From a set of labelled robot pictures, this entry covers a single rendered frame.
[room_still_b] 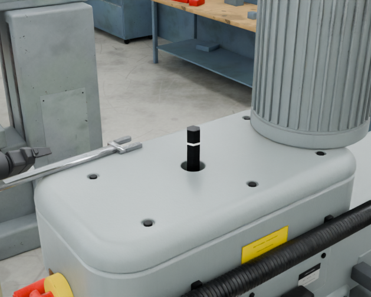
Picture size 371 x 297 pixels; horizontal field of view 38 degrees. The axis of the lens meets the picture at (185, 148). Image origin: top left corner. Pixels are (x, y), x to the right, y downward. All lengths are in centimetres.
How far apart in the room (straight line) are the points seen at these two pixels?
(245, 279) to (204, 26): 701
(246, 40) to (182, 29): 138
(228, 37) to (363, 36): 649
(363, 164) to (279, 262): 43
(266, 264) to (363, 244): 33
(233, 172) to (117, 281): 24
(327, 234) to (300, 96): 21
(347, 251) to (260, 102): 32
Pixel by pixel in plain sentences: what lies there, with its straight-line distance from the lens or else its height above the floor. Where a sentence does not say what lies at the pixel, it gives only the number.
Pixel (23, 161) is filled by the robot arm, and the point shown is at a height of 156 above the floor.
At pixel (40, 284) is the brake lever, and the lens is 90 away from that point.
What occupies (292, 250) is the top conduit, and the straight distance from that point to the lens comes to 80.
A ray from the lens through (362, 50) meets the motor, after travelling 86.
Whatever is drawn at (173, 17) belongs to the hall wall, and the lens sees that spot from 825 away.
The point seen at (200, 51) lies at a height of 23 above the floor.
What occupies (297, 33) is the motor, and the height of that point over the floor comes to 207.
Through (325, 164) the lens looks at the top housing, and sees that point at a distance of 85.
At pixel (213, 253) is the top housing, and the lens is 72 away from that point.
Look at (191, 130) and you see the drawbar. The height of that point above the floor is 195.
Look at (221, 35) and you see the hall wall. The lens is 741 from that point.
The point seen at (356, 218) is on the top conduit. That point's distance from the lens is 89.
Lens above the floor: 228
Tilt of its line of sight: 27 degrees down
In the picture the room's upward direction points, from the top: straight up
